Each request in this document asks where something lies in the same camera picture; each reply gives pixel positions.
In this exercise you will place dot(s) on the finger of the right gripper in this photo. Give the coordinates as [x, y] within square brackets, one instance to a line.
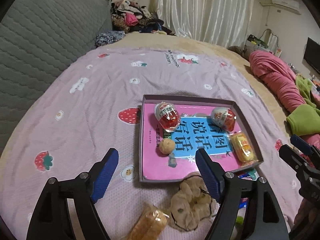
[309, 150]
[292, 159]

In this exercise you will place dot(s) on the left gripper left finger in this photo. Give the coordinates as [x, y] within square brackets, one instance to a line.
[51, 218]

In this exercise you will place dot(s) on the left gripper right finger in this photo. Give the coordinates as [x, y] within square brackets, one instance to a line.
[263, 219]

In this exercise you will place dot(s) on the yellow cake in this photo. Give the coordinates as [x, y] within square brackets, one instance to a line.
[150, 224]
[242, 148]

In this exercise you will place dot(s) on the red chocolate egg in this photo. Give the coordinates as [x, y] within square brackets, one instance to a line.
[224, 118]
[167, 115]

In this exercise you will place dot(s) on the green fleece cloth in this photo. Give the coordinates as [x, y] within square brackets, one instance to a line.
[304, 120]

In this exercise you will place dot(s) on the blue oreo packet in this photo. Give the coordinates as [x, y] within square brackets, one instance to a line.
[250, 174]

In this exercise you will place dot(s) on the pink rolled blanket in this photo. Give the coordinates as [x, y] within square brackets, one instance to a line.
[280, 79]

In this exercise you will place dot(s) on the beige scrunchie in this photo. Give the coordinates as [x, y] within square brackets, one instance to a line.
[191, 204]

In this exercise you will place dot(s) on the black television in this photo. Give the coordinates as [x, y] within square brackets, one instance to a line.
[312, 54]

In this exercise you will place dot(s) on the pink strawberry print blanket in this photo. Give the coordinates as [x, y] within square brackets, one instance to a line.
[84, 113]

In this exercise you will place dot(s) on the shallow purple box tray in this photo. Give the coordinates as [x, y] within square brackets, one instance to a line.
[241, 124]

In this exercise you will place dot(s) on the white air conditioner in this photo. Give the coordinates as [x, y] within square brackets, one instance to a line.
[292, 5]

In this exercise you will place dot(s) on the white curtain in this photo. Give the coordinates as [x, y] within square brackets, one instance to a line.
[221, 22]

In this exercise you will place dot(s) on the blue patterned cloth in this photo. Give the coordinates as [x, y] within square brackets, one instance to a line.
[109, 37]

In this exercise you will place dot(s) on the grey quilted headboard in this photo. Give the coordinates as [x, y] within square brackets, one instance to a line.
[39, 40]

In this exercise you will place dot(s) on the pile of clothes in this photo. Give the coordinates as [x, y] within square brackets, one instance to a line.
[129, 16]

